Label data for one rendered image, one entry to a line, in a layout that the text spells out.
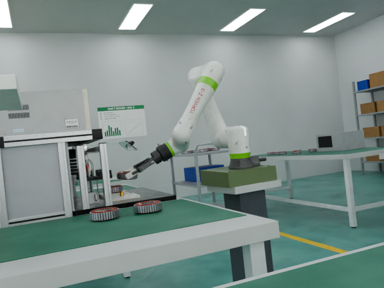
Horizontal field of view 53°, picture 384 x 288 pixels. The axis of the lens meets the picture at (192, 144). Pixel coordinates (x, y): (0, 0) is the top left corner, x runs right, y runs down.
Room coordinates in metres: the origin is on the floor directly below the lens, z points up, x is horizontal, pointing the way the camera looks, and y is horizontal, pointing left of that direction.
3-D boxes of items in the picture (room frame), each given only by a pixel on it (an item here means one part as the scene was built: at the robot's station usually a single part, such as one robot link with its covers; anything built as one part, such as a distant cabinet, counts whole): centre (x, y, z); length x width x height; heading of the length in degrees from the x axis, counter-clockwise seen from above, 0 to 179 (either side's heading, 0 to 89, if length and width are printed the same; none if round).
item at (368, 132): (8.04, -3.91, 0.89); 0.42 x 0.40 x 0.21; 20
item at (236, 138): (2.29, -0.27, 0.99); 0.16 x 0.13 x 0.19; 34
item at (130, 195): (1.94, 0.38, 0.78); 0.15 x 0.15 x 0.01; 22
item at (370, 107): (8.06, -3.90, 1.39); 0.40 x 0.36 x 0.22; 113
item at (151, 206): (1.55, 0.20, 0.77); 0.11 x 0.11 x 0.04
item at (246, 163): (2.31, -0.33, 0.87); 0.26 x 0.15 x 0.06; 114
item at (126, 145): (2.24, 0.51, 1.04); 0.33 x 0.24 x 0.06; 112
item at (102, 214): (1.49, 0.37, 0.77); 0.11 x 0.11 x 0.04
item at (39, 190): (1.60, 0.67, 0.91); 0.28 x 0.03 x 0.32; 112
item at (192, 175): (4.79, -0.13, 0.51); 1.01 x 0.60 x 1.01; 22
